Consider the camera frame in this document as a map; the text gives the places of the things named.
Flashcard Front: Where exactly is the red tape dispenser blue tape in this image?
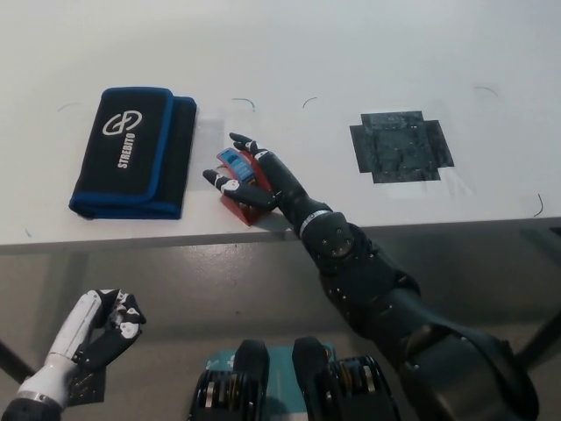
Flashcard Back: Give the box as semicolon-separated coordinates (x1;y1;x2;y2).
215;148;282;228

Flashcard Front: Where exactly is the black ribbed robot left block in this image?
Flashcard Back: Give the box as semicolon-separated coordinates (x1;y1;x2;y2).
188;339;272;421

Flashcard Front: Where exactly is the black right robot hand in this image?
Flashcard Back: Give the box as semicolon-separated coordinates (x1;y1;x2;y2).
202;132;335;230

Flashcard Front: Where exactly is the black ribbed robot right block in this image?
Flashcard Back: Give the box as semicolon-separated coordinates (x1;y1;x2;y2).
292;336;404;421

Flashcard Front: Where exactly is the black blue Strebito pouch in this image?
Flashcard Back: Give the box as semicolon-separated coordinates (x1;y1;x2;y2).
67;86;198;221

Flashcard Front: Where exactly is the black tape patch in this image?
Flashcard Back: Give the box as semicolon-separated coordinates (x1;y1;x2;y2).
349;110;456;185

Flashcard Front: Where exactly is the black ribbed robot block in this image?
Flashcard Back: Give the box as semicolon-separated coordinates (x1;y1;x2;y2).
292;336;404;421
188;339;272;421

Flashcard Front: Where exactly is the black table leg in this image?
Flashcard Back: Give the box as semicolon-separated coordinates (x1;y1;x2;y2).
515;305;561;368
0;339;35;385

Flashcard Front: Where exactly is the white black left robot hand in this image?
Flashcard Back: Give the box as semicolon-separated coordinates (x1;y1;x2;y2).
16;288;148;403

